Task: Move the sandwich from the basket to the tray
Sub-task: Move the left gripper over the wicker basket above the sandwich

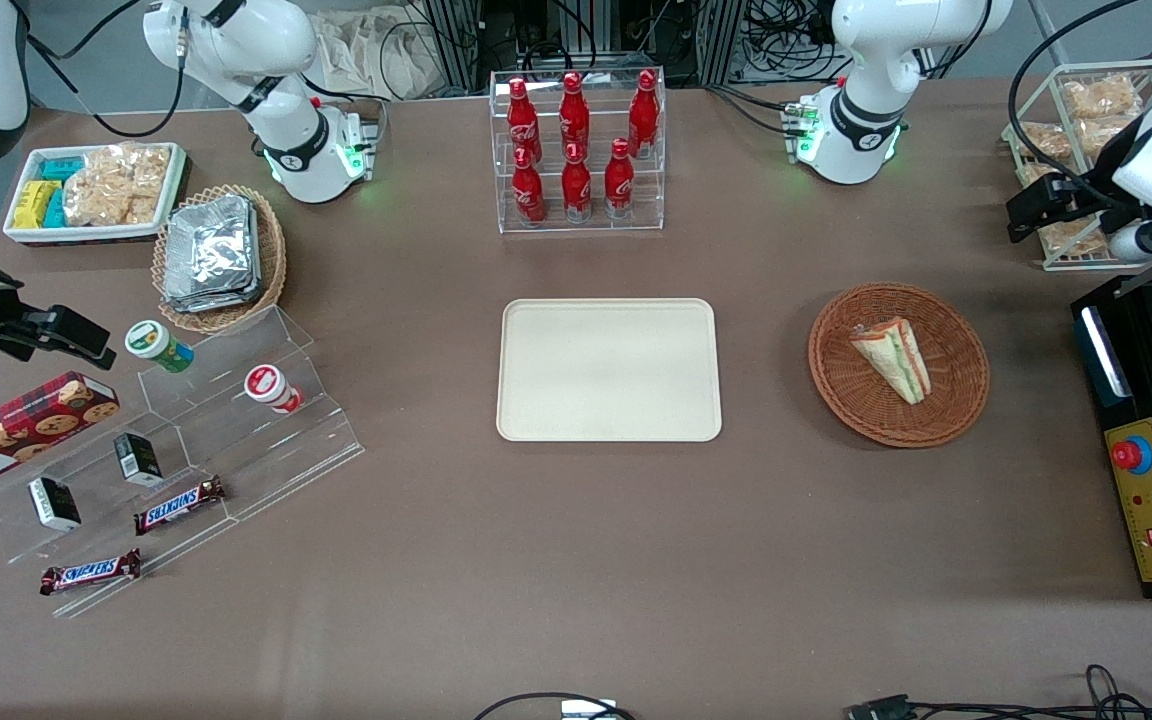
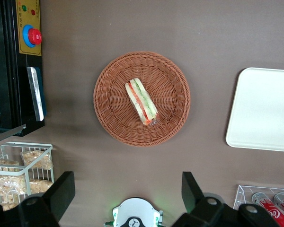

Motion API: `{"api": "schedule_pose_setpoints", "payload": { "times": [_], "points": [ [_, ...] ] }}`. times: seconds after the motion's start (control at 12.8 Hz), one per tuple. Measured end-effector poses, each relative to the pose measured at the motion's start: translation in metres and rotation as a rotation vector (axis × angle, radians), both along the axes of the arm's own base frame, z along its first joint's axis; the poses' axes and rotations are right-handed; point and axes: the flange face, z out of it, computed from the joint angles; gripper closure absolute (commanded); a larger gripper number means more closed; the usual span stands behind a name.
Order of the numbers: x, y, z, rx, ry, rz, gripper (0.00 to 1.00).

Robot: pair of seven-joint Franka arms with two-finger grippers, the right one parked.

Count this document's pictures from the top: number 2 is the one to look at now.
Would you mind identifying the silver appliance handle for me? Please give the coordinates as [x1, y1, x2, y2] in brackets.
[26, 66, 47, 122]

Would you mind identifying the black countertop appliance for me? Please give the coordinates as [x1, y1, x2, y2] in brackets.
[0, 0, 47, 137]

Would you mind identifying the rice cracker snack packet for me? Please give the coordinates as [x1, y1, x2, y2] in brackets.
[0, 174, 28, 211]
[0, 158, 20, 172]
[28, 178, 54, 194]
[20, 149, 54, 170]

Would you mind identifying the clear acrylic bottle rack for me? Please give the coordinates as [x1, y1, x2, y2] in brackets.
[233, 184, 284, 227]

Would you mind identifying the cream plastic serving tray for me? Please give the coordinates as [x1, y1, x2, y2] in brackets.
[225, 67, 284, 153]

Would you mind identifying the yellow control panel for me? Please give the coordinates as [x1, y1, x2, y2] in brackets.
[16, 0, 42, 57]

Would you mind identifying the red emergency stop button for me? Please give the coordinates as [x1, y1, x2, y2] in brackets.
[22, 24, 43, 48]

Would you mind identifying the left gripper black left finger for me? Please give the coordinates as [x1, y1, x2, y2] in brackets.
[0, 171, 76, 227]

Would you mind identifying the plastic-wrapped triangle sandwich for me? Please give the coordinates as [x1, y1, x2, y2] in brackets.
[124, 78, 160, 126]

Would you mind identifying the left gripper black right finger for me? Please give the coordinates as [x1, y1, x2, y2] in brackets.
[171, 171, 281, 227]

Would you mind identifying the grey metal bar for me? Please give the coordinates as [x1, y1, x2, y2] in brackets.
[0, 124, 27, 145]

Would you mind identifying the round brown wicker basket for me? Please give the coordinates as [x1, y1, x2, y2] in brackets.
[93, 51, 191, 147]

